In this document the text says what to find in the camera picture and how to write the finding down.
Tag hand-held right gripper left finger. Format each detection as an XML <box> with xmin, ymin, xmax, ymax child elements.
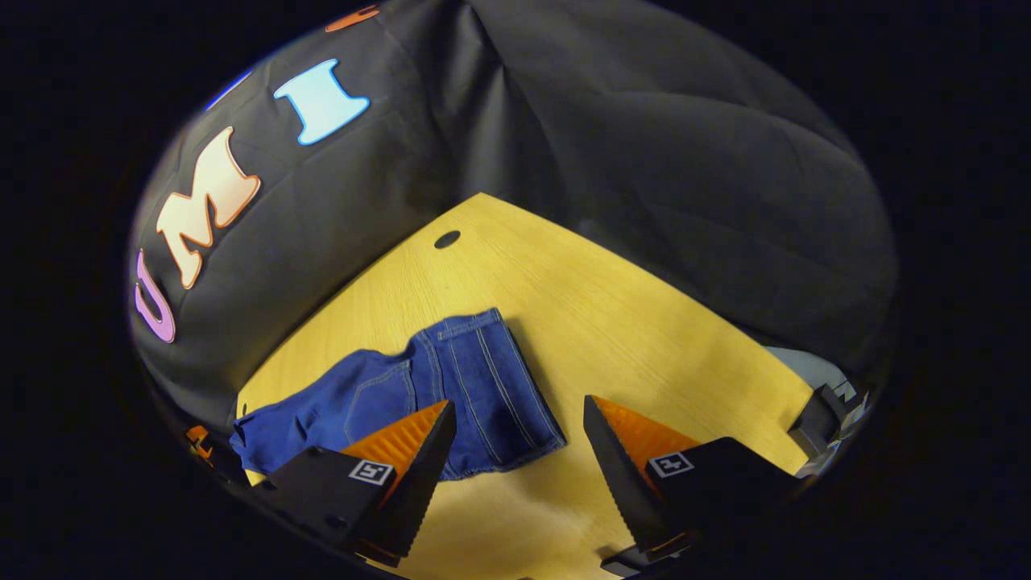
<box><xmin>242</xmin><ymin>400</ymin><xmax>458</xmax><ymax>569</ymax></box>

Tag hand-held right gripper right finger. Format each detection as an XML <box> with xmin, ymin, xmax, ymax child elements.
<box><xmin>583</xmin><ymin>395</ymin><xmax>806</xmax><ymax>565</ymax></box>

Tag blue denim jeans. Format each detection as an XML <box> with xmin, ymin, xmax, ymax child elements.
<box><xmin>228</xmin><ymin>308</ymin><xmax>568</xmax><ymax>483</ymax></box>

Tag black backdrop cloth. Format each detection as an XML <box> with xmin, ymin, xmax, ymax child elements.
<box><xmin>127</xmin><ymin>0</ymin><xmax>899</xmax><ymax>436</ymax></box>

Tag black clamp mount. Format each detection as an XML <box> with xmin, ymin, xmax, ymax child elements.
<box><xmin>788</xmin><ymin>383</ymin><xmax>869</xmax><ymax>478</ymax></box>

